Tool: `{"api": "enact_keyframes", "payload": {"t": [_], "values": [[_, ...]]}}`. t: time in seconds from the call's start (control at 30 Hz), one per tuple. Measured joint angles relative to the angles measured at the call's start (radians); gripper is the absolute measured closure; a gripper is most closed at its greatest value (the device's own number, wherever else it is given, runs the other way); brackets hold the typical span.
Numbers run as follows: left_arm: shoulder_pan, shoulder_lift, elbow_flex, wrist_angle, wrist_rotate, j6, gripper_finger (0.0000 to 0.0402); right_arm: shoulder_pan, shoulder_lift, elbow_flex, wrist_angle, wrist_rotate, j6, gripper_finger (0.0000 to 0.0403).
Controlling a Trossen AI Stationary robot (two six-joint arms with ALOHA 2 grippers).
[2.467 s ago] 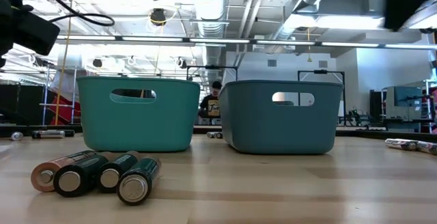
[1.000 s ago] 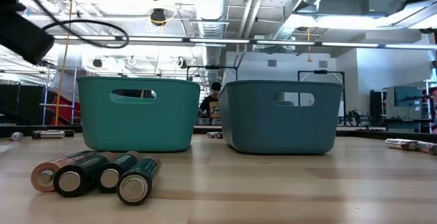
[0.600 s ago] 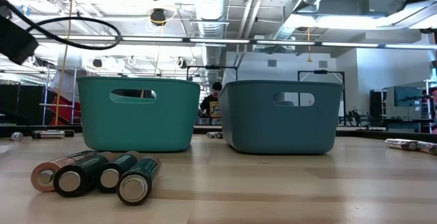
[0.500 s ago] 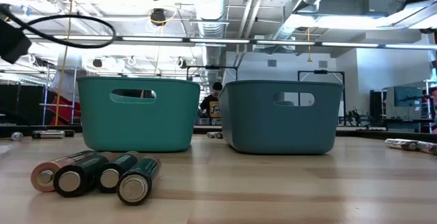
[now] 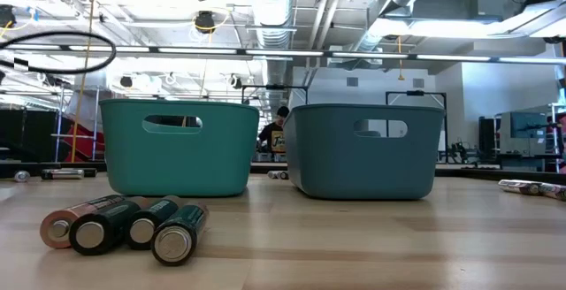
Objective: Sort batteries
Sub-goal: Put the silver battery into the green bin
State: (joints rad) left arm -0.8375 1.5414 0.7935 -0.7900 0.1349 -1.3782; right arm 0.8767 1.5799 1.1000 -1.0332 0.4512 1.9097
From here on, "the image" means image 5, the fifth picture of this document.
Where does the blue-grey plastic bin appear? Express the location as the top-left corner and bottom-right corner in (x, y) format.
(282, 103), (447, 202)

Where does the person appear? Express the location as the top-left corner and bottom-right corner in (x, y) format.
(257, 105), (291, 155)

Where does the long ceiling light strip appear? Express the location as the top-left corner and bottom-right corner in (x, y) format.
(0, 44), (566, 65)

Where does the teal green plastic bin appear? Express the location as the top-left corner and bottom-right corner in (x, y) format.
(97, 98), (261, 198)

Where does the black ceiling lamp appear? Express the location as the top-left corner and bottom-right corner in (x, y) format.
(0, 4), (18, 29)
(193, 9), (218, 34)

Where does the white rack with red bins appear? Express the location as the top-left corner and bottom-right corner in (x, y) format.
(51, 85), (106, 164)

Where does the black computer tower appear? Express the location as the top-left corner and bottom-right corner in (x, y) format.
(478, 116), (496, 158)

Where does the grey monitor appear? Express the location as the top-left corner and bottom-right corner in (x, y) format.
(499, 111), (547, 154)

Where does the black cabinet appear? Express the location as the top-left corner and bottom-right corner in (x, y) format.
(0, 109), (58, 163)

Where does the yellow hanging cord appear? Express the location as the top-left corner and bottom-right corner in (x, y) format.
(396, 35), (406, 82)

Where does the thin black camera cable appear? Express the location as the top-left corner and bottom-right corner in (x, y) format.
(0, 31), (118, 75)

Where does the black aluminium table frame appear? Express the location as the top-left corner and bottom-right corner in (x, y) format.
(0, 160), (566, 184)

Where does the yellow power cord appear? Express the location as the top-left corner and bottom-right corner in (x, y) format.
(70, 0), (97, 164)

